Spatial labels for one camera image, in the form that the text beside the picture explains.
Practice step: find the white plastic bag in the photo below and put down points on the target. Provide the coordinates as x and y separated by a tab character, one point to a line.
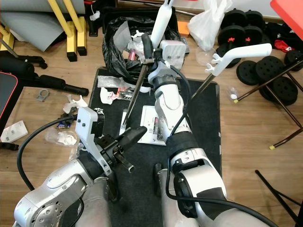
208	23

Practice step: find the grey folded mat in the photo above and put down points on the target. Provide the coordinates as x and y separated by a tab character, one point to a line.
28	28

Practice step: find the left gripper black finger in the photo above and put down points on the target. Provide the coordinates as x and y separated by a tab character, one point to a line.
133	142
132	133

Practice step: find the robot right leg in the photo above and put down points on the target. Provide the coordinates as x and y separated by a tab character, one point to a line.
165	203

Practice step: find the red white packet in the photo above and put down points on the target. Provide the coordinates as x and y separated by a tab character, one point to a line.
123	94

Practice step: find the black trash bag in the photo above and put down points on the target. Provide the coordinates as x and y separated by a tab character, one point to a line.
116	52

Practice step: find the black floor mat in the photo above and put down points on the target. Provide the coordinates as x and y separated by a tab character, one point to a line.
203	142

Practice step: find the clear plastic packet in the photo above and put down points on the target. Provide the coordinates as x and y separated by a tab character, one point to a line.
110	81

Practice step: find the white round cap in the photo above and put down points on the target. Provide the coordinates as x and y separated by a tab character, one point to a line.
233	96

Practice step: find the black foam leg roller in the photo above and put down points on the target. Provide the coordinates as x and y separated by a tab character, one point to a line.
23	60
61	86

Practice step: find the short black bench pad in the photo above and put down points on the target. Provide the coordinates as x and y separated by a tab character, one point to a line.
8	104

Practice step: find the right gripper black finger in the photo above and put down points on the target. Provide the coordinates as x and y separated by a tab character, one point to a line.
147	47

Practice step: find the red folding table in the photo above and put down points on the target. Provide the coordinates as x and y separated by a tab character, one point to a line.
291	14

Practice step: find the grey metal bracket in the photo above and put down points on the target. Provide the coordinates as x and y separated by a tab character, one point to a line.
40	96

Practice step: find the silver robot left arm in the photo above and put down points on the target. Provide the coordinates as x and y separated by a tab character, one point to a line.
57	198

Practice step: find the white card box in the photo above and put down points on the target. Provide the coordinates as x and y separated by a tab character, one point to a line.
15	132

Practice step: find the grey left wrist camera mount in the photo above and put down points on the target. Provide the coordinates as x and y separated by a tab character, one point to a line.
87	125

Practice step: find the black weight plate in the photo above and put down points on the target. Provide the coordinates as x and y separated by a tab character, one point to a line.
267	68
284	91
247	75

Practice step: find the black plastic parts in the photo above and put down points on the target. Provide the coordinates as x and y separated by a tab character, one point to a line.
67	122

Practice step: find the clear plastic cup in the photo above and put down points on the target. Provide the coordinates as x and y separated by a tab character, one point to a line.
206	56

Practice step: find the yellow steel tube frame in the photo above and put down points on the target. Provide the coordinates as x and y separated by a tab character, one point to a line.
71	47

